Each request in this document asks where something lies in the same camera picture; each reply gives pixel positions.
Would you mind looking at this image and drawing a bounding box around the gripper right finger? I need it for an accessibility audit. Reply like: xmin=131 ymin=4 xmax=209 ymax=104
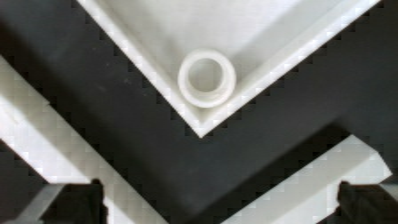
xmin=336 ymin=182 xmax=398 ymax=224

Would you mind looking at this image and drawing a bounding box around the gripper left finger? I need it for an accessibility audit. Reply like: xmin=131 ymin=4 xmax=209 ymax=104
xmin=14 ymin=179 xmax=108 ymax=224

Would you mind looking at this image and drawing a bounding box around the white square tabletop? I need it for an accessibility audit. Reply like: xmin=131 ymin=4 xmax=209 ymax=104
xmin=76 ymin=0 xmax=380 ymax=135

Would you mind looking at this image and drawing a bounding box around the white right obstacle bar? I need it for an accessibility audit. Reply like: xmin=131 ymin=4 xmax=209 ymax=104
xmin=222 ymin=135 xmax=392 ymax=224

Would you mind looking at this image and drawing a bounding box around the white obstacle bar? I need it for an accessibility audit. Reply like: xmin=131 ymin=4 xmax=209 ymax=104
xmin=0 ymin=56 xmax=167 ymax=224
xmin=222 ymin=135 xmax=392 ymax=224

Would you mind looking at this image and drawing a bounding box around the white front obstacle bar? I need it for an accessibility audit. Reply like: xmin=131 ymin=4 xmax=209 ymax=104
xmin=0 ymin=56 xmax=167 ymax=224

